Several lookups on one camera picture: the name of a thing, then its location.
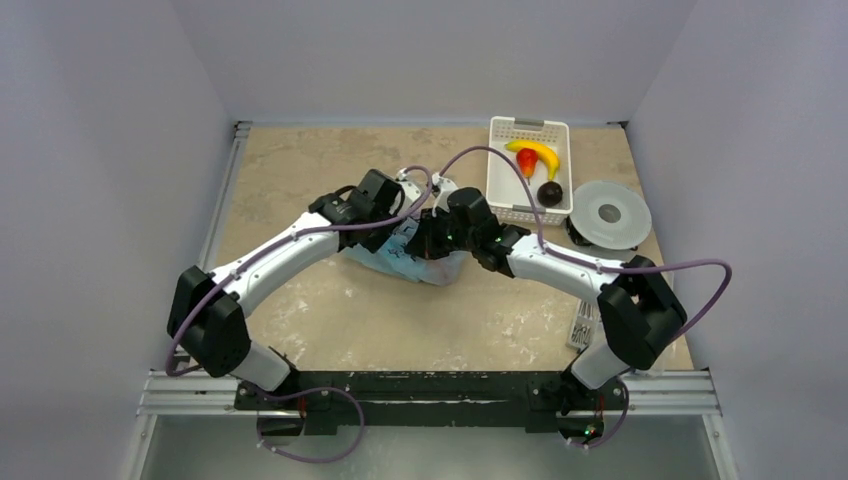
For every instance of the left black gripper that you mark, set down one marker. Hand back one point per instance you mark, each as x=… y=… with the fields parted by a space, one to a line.
x=373 y=240

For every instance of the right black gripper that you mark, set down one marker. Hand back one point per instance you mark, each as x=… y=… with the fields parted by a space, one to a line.
x=430 y=234

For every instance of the blue printed plastic bag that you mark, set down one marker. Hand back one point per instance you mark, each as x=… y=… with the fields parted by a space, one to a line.
x=392 y=259

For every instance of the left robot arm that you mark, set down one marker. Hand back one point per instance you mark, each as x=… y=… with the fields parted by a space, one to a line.
x=209 y=311

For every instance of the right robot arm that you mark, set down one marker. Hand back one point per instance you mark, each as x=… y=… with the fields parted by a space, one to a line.
x=639 y=312

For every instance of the dark purple fake plum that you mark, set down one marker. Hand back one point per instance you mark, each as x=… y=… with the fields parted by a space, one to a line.
x=550 y=194

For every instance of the red fake pear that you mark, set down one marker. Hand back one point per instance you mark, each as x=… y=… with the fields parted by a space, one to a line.
x=527 y=160

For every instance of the yellow fake banana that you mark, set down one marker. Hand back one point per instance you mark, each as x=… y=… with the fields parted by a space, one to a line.
x=547 y=156

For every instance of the round white scale disc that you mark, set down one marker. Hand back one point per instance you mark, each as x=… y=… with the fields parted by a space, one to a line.
x=608 y=215

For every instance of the barcode label card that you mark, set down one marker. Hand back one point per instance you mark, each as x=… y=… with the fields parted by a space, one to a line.
x=584 y=326

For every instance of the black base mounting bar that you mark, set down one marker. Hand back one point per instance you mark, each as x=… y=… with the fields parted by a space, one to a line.
x=535 y=401

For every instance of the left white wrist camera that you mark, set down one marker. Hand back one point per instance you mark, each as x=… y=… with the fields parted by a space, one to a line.
x=412 y=191

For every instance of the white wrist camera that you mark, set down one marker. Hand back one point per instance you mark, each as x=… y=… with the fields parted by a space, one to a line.
x=412 y=191
x=442 y=188

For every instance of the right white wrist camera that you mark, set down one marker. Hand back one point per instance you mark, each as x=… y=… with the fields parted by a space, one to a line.
x=442 y=188

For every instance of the aluminium frame rail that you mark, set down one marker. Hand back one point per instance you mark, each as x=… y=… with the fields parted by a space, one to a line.
x=194 y=394

